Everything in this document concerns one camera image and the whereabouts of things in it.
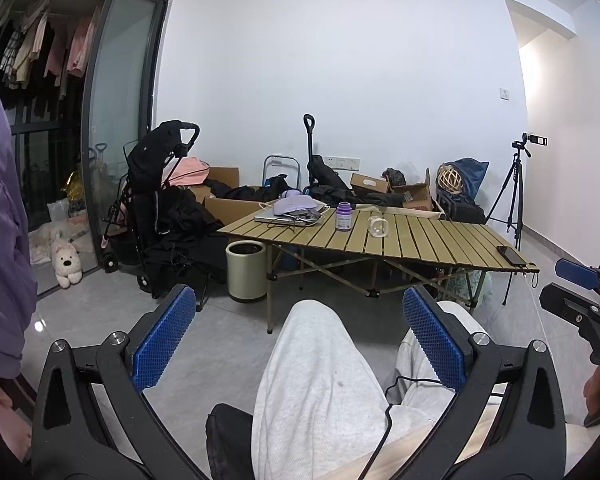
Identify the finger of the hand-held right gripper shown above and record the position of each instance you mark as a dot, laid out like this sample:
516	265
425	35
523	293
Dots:
577	272
567	305

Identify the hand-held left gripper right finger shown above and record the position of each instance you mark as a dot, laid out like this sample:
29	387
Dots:
434	341

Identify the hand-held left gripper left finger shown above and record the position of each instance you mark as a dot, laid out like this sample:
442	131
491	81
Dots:
164	336

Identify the person's right leg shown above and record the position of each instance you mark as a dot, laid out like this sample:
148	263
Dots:
415	360

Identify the person's leg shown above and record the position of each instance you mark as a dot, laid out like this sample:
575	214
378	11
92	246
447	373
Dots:
315	390
415	360

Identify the green patterned bag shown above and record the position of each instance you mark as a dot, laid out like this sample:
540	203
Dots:
472	285

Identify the black phone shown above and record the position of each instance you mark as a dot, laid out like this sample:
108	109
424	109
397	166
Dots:
511	255

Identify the slatted folding table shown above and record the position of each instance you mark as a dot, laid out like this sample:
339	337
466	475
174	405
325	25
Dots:
430	246

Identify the cream trash bin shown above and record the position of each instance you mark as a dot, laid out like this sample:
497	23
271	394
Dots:
246	272

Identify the black tripod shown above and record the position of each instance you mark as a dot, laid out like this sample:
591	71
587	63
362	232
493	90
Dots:
514	185

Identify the black jacket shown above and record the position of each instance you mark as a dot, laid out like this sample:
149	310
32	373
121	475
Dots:
185	220

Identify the white plush dog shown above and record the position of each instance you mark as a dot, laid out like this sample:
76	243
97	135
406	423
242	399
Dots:
66	262

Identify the clear glass cup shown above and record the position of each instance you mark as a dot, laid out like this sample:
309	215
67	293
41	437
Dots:
377	227

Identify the person's left leg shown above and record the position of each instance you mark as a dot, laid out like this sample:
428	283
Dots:
315	390

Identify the beige paper roll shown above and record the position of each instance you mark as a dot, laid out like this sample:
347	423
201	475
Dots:
420	213

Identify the black bag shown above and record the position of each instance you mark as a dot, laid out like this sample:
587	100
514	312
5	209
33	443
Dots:
462	210

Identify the blue bag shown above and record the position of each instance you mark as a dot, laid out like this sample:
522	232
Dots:
474	175

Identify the wide cardboard box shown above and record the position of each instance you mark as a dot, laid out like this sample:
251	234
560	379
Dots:
230	210

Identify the open cardboard box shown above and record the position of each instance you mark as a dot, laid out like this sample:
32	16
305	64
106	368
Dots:
416	195

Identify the purple bottle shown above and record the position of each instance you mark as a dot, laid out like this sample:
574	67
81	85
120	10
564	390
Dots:
344	217

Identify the white plush toy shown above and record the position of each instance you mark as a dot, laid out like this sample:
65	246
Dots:
42	242

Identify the silver laptop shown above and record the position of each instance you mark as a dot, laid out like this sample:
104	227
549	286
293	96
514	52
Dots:
267	218

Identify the woven rattan ball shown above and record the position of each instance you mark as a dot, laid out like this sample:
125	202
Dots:
450	179

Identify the pink stroller cloth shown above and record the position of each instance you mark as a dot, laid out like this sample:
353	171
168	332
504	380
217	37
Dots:
190	170

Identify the dark camouflage cloth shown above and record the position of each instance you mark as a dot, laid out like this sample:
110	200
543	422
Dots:
394	176

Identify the tall cardboard box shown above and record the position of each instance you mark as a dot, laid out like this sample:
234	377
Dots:
225	177

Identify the pile of black clothes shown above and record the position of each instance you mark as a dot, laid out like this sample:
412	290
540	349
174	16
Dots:
250	189

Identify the small cardboard box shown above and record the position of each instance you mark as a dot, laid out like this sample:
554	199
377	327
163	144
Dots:
369	183

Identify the gold foil bag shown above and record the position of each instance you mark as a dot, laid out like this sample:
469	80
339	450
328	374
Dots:
73	187

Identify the black stroller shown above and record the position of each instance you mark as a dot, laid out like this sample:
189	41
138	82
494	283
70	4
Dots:
150	160

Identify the lilac cloth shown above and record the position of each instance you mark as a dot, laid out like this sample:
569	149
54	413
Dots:
297	204

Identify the black folded wagon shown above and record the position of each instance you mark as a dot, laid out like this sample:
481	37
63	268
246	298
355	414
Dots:
325	172

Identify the purple jacket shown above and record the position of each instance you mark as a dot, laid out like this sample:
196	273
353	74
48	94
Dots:
0	220

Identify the sliding glass door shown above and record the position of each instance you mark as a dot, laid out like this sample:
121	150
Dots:
120	85

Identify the row of hanging clothes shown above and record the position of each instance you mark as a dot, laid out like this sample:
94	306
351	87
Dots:
50	50

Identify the black camera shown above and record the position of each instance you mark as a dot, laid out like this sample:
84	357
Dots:
536	139

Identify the white wall outlets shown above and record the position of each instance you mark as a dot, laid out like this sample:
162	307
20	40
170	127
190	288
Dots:
343	162

